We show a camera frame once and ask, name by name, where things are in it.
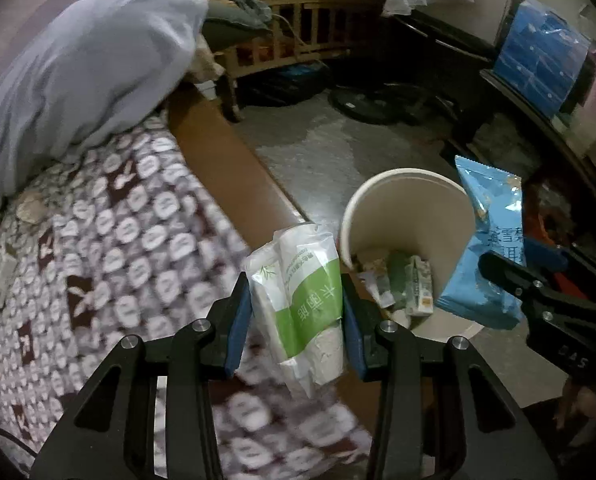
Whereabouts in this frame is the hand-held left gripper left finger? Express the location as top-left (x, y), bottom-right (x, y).
top-left (28, 272), bottom-right (253, 480)

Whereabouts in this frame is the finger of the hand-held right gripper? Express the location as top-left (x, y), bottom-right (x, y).
top-left (479, 251), bottom-right (550, 311)
top-left (523, 241), bottom-right (596, 292)

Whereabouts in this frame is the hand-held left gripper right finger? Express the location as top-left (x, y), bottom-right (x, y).
top-left (340, 274), bottom-right (561, 480)

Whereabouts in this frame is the blue snack packet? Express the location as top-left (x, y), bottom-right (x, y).
top-left (435, 155), bottom-right (526, 331)

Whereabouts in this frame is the white and green tissue pack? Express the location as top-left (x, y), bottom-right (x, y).
top-left (243, 222), bottom-right (346, 400)

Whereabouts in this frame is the white milk carton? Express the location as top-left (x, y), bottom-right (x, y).
top-left (403, 254), bottom-right (435, 317)

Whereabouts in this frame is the white plastic bin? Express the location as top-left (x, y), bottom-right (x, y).
top-left (339, 167), bottom-right (486, 346)

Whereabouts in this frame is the person's right hand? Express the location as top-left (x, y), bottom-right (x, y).
top-left (558, 377), bottom-right (596, 428)

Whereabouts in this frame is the crumpled white wrapper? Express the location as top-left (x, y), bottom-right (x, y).
top-left (358, 257), bottom-right (396, 308)

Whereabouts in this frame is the printed fleece blanket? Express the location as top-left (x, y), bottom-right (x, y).
top-left (0, 120), bottom-right (373, 480)

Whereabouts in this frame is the blue tissue multipack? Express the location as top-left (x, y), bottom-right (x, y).
top-left (493, 0), bottom-right (591, 118)

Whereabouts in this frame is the black floor fan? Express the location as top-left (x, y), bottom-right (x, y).
top-left (330, 85), bottom-right (459, 126)

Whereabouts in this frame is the black shelf rack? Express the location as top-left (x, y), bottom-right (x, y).
top-left (393, 10), bottom-right (596, 241)

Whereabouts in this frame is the black plastic bag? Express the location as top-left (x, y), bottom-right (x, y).
top-left (240, 62), bottom-right (333, 108)

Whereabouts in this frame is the white cardboard box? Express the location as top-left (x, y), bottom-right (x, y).
top-left (470, 0), bottom-right (514, 46)

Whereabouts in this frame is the dark grey cushion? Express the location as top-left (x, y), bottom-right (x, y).
top-left (205, 0), bottom-right (273, 51)

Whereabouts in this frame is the grey-blue quilt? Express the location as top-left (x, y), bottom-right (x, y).
top-left (0, 0), bottom-right (209, 213)

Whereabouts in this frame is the wooden crib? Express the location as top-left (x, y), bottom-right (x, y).
top-left (198, 0), bottom-right (393, 121)

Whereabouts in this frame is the brown wooden bed frame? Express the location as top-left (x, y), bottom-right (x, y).
top-left (167, 82), bottom-right (383, 441)

